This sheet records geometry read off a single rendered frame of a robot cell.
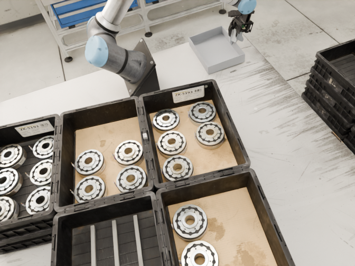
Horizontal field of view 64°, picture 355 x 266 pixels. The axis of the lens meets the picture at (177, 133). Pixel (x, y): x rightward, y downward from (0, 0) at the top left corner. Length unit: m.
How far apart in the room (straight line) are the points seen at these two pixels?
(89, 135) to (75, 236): 0.39
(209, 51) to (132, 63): 0.49
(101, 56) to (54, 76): 1.74
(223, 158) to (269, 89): 0.52
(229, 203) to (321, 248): 0.33
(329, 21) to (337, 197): 2.34
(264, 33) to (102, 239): 2.48
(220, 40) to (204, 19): 1.54
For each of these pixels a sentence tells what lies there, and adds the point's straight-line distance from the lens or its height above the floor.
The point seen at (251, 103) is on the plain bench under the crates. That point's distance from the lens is 1.34.
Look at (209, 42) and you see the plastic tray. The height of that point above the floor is 0.71.
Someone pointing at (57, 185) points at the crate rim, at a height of 0.93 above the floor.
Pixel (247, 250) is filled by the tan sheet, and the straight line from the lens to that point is 0.89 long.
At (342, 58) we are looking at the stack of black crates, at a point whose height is 0.49.
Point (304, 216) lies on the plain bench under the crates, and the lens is 1.10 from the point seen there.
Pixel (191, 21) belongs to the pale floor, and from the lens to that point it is 3.16.
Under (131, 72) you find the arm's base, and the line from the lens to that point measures 1.27.
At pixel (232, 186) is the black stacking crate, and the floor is 0.86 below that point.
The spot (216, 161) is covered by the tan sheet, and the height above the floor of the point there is 0.83.
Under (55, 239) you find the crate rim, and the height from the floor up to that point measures 0.92.
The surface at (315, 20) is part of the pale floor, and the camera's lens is 3.24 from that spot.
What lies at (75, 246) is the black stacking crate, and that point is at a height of 0.83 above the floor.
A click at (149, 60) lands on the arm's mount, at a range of 1.28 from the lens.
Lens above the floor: 1.68
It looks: 53 degrees down
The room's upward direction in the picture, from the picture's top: 10 degrees counter-clockwise
